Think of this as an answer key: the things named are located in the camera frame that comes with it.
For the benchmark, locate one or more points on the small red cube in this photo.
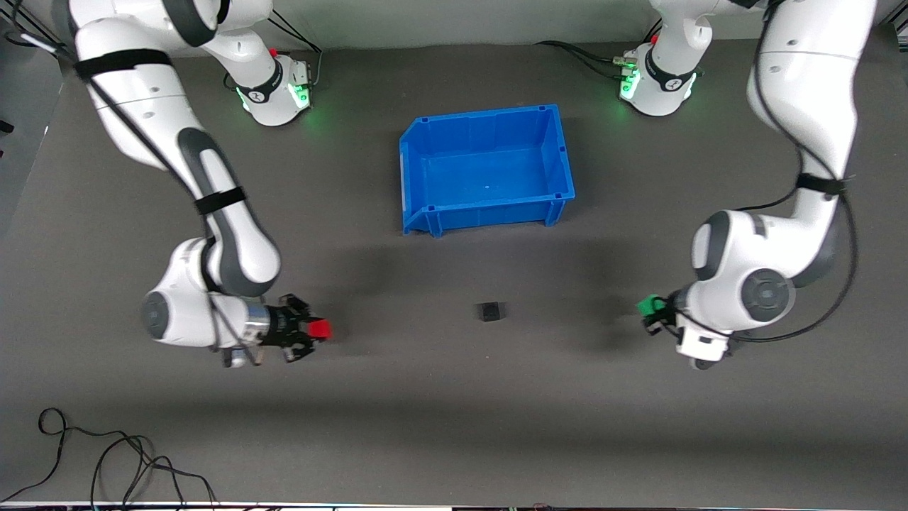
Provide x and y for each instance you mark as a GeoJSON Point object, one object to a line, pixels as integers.
{"type": "Point", "coordinates": [321, 328]}

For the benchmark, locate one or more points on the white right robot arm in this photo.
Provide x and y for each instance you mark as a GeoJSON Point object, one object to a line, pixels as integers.
{"type": "Point", "coordinates": [142, 92]}

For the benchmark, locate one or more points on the small black cube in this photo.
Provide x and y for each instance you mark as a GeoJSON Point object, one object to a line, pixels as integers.
{"type": "Point", "coordinates": [489, 311]}

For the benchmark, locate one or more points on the small green cube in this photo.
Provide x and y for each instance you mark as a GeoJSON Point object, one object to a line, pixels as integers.
{"type": "Point", "coordinates": [647, 306]}

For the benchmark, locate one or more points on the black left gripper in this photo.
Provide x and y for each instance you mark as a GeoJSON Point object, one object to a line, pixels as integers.
{"type": "Point", "coordinates": [665, 314]}

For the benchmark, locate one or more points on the blue plastic storage bin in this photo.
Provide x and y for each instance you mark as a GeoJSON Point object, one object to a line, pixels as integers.
{"type": "Point", "coordinates": [489, 177]}

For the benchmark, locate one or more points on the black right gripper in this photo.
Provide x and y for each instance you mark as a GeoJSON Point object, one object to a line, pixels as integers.
{"type": "Point", "coordinates": [282, 329]}

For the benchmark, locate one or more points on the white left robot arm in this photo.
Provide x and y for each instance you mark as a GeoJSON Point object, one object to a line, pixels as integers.
{"type": "Point", "coordinates": [809, 78]}

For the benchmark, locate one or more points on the dark grey table mat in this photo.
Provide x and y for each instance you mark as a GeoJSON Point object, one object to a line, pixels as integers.
{"type": "Point", "coordinates": [454, 397]}

